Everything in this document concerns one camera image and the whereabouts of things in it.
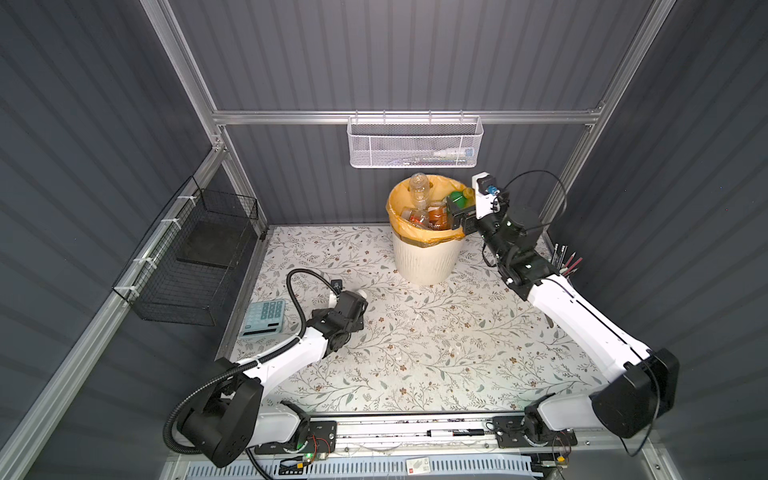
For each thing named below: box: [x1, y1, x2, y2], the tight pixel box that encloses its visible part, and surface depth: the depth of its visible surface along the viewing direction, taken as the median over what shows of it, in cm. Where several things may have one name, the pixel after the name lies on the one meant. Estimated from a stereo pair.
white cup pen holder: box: [551, 243, 584, 278], surface depth 95 cm
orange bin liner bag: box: [386, 176, 468, 247], surface depth 86 cm
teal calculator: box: [240, 300, 285, 338], surface depth 93 cm
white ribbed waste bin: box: [389, 218, 465, 285], surface depth 91 cm
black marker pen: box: [426, 428, 486, 437], surface depth 75 cm
